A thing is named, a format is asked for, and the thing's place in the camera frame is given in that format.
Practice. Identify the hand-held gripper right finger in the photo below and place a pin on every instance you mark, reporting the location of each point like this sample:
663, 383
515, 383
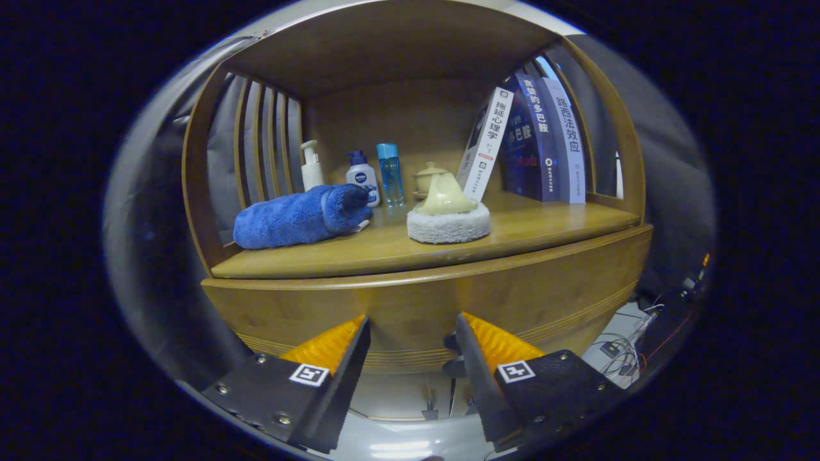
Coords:
480, 384

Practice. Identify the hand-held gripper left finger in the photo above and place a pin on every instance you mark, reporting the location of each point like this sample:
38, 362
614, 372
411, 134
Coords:
343, 384

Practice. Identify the wooden drawer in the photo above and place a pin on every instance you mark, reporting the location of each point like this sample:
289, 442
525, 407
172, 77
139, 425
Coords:
410, 301

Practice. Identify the wooden cabinet door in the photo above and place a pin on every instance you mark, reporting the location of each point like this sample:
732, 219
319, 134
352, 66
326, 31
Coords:
462, 397
397, 394

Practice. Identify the wooden countertop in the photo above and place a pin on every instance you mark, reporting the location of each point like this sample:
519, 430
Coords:
532, 227

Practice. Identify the wooden cabinet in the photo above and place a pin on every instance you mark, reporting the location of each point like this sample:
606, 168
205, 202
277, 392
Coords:
397, 45

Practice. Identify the small black adapter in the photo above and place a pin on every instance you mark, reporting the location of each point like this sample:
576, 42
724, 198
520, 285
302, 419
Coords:
610, 349

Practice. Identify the blue folded towel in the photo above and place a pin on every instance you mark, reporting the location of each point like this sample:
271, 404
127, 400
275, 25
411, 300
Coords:
288, 218

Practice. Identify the white bottle with blue cap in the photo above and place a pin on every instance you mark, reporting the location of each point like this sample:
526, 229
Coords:
361, 179

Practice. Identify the clear blue bottle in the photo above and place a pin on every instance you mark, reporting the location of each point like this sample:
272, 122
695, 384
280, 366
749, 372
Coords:
390, 176

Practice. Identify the white pump bottle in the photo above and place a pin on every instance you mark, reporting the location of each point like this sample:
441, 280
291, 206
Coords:
312, 173

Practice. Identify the beige lidded tea cup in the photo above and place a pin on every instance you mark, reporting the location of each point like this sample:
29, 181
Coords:
424, 176

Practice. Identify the black device with orange tab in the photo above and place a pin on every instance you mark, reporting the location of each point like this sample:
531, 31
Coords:
685, 288

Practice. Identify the white book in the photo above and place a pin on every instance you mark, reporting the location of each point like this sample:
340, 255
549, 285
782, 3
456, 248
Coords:
487, 144

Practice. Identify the dark blue book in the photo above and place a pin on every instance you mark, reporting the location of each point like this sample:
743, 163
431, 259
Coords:
528, 141

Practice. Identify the pale grey book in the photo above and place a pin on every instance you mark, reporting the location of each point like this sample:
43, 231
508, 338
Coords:
570, 144

